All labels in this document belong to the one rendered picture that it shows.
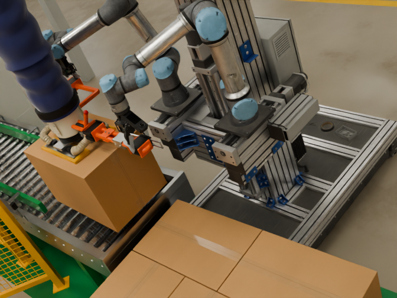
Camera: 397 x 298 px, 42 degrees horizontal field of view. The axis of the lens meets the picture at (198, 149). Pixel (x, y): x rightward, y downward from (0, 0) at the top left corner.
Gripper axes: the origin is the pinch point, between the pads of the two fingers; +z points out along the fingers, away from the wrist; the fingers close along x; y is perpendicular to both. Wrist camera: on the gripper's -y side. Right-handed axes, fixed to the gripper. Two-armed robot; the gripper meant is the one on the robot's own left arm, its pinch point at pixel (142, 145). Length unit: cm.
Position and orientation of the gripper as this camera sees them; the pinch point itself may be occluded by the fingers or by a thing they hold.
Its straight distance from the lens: 231.6
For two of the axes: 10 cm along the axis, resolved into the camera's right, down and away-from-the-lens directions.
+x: -6.2, 6.2, -4.8
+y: -7.2, -2.1, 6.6
